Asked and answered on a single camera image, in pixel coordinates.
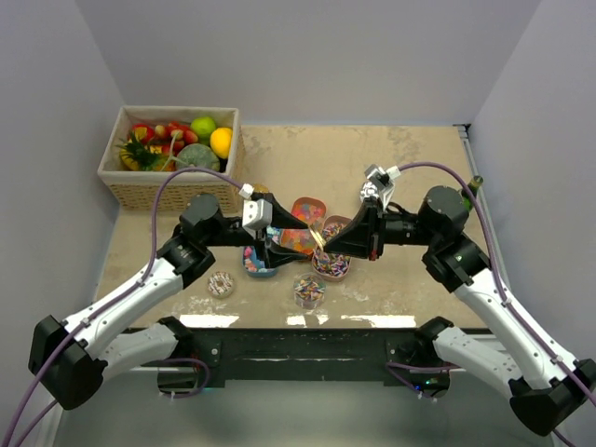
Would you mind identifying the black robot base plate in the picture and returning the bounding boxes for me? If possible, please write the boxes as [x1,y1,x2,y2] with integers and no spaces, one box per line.
[150,328,451,399]

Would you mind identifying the green glass bottle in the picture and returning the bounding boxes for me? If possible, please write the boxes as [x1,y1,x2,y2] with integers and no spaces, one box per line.
[460,175,484,211]

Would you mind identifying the blue tray of star candies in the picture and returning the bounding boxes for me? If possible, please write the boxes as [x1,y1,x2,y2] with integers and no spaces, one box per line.
[242,246,278,278]

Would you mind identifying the sprinkled donut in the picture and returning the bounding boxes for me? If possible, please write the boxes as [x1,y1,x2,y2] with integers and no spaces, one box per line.
[207,271,236,299]

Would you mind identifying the yellow lemon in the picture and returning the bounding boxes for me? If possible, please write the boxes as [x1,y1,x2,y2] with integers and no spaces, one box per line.
[210,127,233,159]

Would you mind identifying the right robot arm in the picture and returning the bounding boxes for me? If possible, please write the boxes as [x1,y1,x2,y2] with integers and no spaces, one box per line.
[324,186,595,437]

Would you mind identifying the pink tray of lollipops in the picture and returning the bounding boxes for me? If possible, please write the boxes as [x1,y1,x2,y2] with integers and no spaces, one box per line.
[311,215,351,281]

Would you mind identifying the red strawberries bunch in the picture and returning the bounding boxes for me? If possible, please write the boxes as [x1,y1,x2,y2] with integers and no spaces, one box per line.
[129,122,199,155]

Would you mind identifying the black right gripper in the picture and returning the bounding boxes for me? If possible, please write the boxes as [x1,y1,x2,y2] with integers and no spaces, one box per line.
[324,195,440,260]

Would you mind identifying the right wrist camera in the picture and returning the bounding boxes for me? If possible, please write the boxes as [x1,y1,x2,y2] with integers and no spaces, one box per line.
[364,164,400,210]

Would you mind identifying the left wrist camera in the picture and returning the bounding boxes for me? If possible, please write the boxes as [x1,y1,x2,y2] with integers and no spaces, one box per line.
[242,199,273,231]

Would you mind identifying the small pineapple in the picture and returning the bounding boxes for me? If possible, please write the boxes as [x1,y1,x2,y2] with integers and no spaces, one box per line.
[117,133,162,171]

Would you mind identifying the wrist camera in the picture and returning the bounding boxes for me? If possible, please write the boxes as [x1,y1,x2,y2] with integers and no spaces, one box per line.
[364,164,400,210]
[242,199,273,231]

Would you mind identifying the silver metal scoop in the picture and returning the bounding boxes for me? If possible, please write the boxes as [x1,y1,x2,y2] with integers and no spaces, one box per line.
[359,182,379,202]

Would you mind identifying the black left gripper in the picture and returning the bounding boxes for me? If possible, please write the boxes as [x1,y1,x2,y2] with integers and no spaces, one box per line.
[204,194,308,267]

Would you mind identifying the green lime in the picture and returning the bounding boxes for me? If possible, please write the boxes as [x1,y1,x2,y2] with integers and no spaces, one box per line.
[190,116,217,140]

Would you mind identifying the green pumpkin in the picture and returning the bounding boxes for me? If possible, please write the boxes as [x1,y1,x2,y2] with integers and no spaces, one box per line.
[175,143,221,171]

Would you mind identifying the round cream jar lid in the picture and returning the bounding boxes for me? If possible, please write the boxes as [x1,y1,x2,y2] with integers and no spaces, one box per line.
[308,225,326,251]

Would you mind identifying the wicker basket with liner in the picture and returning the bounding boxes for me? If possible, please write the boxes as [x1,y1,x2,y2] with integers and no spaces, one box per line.
[98,105,244,213]

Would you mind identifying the clear glass jar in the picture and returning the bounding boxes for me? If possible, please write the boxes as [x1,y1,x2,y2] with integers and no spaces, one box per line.
[292,273,326,310]

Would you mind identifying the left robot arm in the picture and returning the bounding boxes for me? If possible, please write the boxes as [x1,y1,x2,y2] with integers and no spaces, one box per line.
[28,193,307,410]

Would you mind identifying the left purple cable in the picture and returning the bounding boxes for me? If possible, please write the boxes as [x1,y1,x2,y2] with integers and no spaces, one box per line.
[0,167,255,447]

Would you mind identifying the orange tray of gummy stars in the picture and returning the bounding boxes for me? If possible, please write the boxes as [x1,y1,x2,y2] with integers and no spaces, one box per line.
[279,196,327,258]

